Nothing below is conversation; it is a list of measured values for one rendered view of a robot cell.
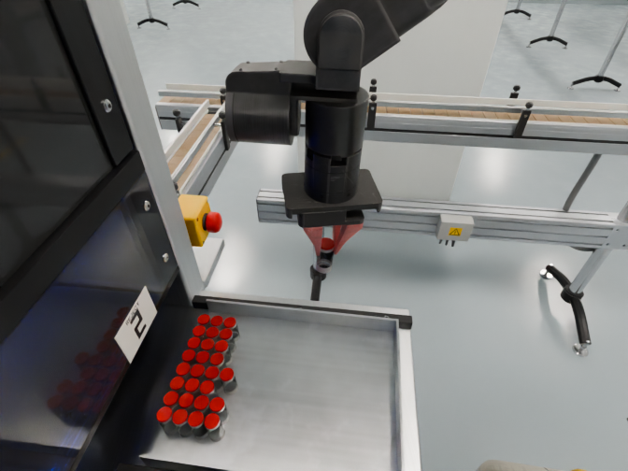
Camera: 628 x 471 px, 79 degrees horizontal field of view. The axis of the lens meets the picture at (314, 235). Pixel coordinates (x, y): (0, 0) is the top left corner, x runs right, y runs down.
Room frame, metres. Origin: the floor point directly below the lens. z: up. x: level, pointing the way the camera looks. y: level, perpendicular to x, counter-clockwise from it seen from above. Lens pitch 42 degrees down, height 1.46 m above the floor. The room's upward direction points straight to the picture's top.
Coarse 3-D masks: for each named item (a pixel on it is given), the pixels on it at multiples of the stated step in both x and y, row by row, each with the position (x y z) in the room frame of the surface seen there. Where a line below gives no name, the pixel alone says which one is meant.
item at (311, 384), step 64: (256, 320) 0.41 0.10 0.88; (320, 320) 0.40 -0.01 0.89; (384, 320) 0.39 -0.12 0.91; (256, 384) 0.29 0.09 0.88; (320, 384) 0.29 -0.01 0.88; (384, 384) 0.29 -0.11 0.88; (192, 448) 0.20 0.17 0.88; (256, 448) 0.20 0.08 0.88; (320, 448) 0.20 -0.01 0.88; (384, 448) 0.20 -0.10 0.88
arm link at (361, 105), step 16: (304, 96) 0.32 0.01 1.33; (320, 96) 0.32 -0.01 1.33; (336, 96) 0.33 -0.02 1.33; (352, 96) 0.33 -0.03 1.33; (368, 96) 0.34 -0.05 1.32; (320, 112) 0.32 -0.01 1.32; (336, 112) 0.31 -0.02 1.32; (352, 112) 0.32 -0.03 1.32; (320, 128) 0.32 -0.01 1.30; (336, 128) 0.31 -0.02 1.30; (352, 128) 0.32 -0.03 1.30; (320, 144) 0.32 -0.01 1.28; (336, 144) 0.31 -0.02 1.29; (352, 144) 0.32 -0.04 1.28; (336, 160) 0.32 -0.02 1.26
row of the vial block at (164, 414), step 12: (204, 324) 0.37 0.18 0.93; (204, 336) 0.35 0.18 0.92; (192, 348) 0.33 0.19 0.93; (192, 360) 0.31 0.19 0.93; (180, 372) 0.29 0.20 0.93; (180, 384) 0.27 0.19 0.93; (168, 396) 0.25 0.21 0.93; (168, 408) 0.23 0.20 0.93; (168, 420) 0.22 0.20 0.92; (168, 432) 0.21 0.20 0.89
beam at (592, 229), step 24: (264, 192) 1.28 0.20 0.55; (264, 216) 1.22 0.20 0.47; (384, 216) 1.17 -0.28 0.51; (408, 216) 1.16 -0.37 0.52; (432, 216) 1.15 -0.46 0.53; (480, 216) 1.12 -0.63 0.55; (504, 216) 1.12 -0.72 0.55; (528, 216) 1.13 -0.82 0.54; (552, 216) 1.12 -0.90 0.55; (576, 216) 1.12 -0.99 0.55; (600, 216) 1.12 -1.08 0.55; (504, 240) 1.11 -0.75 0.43; (528, 240) 1.10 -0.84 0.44; (552, 240) 1.10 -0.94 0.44; (576, 240) 1.08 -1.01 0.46; (600, 240) 1.07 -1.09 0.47; (624, 240) 1.06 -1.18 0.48
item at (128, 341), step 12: (144, 288) 0.34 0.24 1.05; (144, 300) 0.33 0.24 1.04; (132, 312) 0.31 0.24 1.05; (144, 312) 0.32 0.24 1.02; (156, 312) 0.35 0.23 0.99; (132, 324) 0.30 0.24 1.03; (120, 336) 0.27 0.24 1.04; (132, 336) 0.29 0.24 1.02; (144, 336) 0.31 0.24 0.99; (132, 348) 0.28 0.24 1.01; (132, 360) 0.27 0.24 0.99
